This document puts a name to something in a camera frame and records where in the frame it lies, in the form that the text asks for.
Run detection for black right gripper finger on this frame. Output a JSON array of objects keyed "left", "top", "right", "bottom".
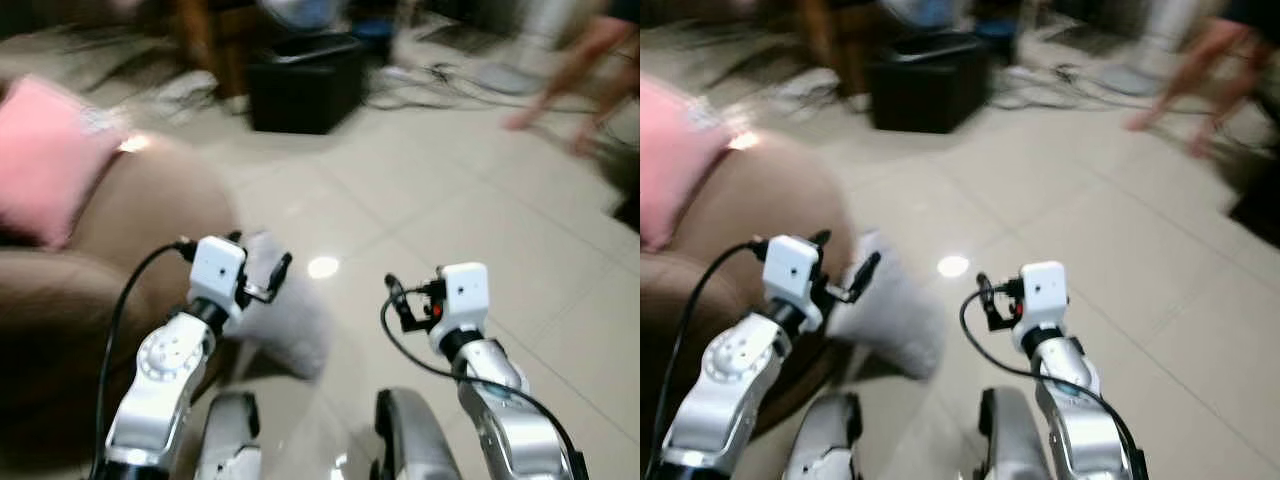
[
  {"left": 975, "top": 271, "right": 1002, "bottom": 332},
  {"left": 384, "top": 274, "right": 413, "bottom": 333}
]

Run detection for grey fluffy pillow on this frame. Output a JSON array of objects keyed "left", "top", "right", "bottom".
[
  {"left": 224, "top": 231, "right": 334, "bottom": 382},
  {"left": 826, "top": 231, "right": 947, "bottom": 382}
]

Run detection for brown sofa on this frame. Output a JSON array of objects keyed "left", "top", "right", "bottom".
[
  {"left": 640, "top": 133, "right": 863, "bottom": 473},
  {"left": 0, "top": 135, "right": 242, "bottom": 473}
]

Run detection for pink pillow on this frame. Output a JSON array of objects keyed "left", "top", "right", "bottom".
[
  {"left": 640, "top": 75, "right": 738, "bottom": 252},
  {"left": 0, "top": 75, "right": 128, "bottom": 250}
]

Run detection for robot right leg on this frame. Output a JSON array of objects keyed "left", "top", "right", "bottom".
[
  {"left": 371, "top": 387, "right": 463, "bottom": 480},
  {"left": 974, "top": 386, "right": 1053, "bottom": 480}
]

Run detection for robot leg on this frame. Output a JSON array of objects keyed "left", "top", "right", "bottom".
[
  {"left": 194, "top": 390, "right": 264, "bottom": 480},
  {"left": 974, "top": 386, "right": 1053, "bottom": 480},
  {"left": 371, "top": 387, "right": 463, "bottom": 480},
  {"left": 780, "top": 391, "right": 864, "bottom": 480}
]

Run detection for robot left leg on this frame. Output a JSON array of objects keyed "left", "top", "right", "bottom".
[
  {"left": 194, "top": 390, "right": 264, "bottom": 480},
  {"left": 780, "top": 391, "right": 864, "bottom": 480}
]

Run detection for black square ottoman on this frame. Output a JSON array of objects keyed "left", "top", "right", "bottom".
[
  {"left": 867, "top": 33, "right": 992, "bottom": 135},
  {"left": 246, "top": 33, "right": 367, "bottom": 136}
]

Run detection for dark furniture corner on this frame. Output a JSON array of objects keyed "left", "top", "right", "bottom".
[
  {"left": 1228, "top": 148, "right": 1280, "bottom": 251},
  {"left": 608, "top": 135, "right": 641, "bottom": 233}
]

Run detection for blue object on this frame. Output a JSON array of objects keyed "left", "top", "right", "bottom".
[
  {"left": 884, "top": 0, "right": 963, "bottom": 30},
  {"left": 260, "top": 0, "right": 343, "bottom": 32}
]

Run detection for white fan stand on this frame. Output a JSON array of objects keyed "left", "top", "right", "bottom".
[
  {"left": 472, "top": 0, "right": 583, "bottom": 98},
  {"left": 1092, "top": 0, "right": 1205, "bottom": 98}
]

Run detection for person's bare legs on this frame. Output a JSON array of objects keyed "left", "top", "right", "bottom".
[
  {"left": 1124, "top": 0, "right": 1280, "bottom": 160},
  {"left": 502, "top": 0, "right": 641, "bottom": 158}
]

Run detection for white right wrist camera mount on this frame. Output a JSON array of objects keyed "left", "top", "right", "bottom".
[
  {"left": 429, "top": 262, "right": 491, "bottom": 353},
  {"left": 1011, "top": 261, "right": 1070, "bottom": 353}
]

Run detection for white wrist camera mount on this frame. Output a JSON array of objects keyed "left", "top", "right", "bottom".
[
  {"left": 429, "top": 262, "right": 491, "bottom": 353},
  {"left": 187, "top": 236, "right": 249, "bottom": 323},
  {"left": 761, "top": 234, "right": 824, "bottom": 334},
  {"left": 1011, "top": 261, "right": 1070, "bottom": 353}
]

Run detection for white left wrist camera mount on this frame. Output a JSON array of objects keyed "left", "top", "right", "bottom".
[
  {"left": 761, "top": 234, "right": 824, "bottom": 334},
  {"left": 187, "top": 236, "right": 249, "bottom": 323}
]

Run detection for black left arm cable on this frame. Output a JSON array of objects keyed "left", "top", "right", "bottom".
[
  {"left": 92, "top": 238, "right": 197, "bottom": 479},
  {"left": 646, "top": 238, "right": 769, "bottom": 479}
]

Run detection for black floor cable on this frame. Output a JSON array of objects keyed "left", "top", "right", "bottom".
[{"left": 364, "top": 60, "right": 501, "bottom": 112}]

